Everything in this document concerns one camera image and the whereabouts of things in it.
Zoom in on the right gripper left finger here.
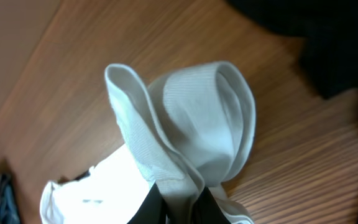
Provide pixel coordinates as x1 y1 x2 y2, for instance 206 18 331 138
128 184 167 224

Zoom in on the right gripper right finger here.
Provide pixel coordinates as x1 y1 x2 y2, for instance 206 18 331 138
191 187 230 224

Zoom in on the white t-shirt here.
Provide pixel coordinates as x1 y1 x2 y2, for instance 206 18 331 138
40 61 256 223

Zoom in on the black garment at right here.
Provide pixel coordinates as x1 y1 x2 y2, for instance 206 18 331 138
225 0 358 224

